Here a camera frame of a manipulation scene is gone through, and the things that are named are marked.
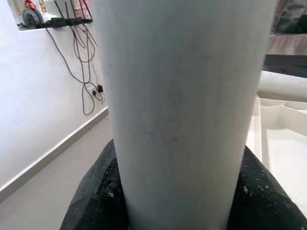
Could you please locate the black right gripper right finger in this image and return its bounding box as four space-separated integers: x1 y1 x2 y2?
226 144 307 230

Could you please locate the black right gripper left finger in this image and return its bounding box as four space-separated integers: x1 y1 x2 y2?
59 138 130 230

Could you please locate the white plastic table leg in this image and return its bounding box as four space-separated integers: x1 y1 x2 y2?
257 70 307 103
92 0 274 230

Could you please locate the white plastic children table top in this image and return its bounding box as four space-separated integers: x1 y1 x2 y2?
244 92 307 211

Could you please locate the black wifi router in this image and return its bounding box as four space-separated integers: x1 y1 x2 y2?
45 0 94 28

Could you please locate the black plastic bag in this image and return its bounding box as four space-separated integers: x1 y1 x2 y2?
270 0 307 34

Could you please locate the round patterned plate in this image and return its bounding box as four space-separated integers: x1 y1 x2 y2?
22 8 42 26

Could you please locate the red gold ornament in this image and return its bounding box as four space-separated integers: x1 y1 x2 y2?
24 0 37 11

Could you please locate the thin looped wall cable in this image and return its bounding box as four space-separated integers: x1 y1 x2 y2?
73 23 96 116

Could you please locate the white wall socket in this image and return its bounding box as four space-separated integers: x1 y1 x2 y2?
84 82 99 93

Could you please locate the thin black wall cable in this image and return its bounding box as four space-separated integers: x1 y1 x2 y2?
46 26 96 85
71 23 94 63

